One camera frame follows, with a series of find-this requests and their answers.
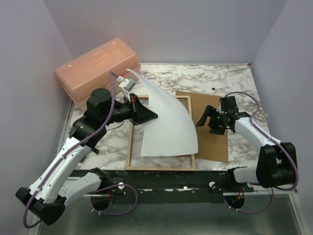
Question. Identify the wooden picture frame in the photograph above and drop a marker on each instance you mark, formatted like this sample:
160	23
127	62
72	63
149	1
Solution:
169	163

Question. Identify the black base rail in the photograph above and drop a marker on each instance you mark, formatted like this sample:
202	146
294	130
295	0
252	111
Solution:
165	187

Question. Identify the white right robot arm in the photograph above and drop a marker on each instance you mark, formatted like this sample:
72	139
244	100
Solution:
276	166

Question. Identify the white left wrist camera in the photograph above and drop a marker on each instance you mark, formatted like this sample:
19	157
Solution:
126	86

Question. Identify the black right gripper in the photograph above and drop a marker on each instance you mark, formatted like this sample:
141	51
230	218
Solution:
211	111

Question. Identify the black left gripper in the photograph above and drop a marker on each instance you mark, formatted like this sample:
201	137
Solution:
140	113

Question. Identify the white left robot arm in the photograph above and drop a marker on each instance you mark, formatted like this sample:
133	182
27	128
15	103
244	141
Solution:
48	196

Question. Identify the pink plastic storage box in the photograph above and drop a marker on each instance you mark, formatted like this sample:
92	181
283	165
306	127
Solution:
90	71

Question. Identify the red sunset photo print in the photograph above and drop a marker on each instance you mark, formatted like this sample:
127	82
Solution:
173	133

